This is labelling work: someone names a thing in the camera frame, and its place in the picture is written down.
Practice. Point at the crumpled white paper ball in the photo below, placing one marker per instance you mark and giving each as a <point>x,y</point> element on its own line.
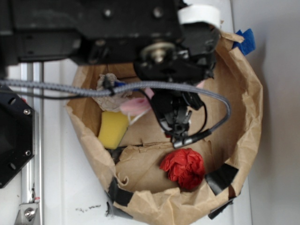
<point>111,103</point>

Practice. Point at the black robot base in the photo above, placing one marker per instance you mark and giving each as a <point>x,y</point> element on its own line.
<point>15,131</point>

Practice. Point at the blue tape piece right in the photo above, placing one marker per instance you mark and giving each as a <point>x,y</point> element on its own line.
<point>248,44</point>

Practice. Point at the crumpled red paper ball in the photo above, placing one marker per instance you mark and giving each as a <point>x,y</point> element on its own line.
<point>184,166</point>

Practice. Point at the brown paper bag bin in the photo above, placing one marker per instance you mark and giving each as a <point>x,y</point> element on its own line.
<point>136,184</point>

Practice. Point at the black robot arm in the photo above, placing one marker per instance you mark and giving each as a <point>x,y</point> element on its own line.
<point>89,32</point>

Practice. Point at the aluminium rail frame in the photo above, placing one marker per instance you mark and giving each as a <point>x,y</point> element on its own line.
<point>31,208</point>

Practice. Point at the pink plush bunny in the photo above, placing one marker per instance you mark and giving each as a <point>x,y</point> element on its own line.
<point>135,107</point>

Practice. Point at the yellow sponge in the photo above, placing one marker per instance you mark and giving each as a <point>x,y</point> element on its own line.
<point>112,129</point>

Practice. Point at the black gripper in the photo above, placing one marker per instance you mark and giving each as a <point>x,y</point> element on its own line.
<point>190,61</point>

